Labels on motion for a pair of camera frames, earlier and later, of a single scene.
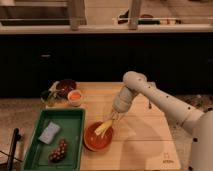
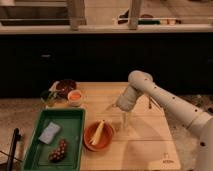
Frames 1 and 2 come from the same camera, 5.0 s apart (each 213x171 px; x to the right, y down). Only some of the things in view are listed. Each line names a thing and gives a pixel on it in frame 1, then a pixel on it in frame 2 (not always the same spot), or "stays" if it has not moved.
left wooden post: x=77 y=14 stays
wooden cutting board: x=142 y=137 stays
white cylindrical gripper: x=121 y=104 -> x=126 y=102
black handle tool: x=15 y=139 stays
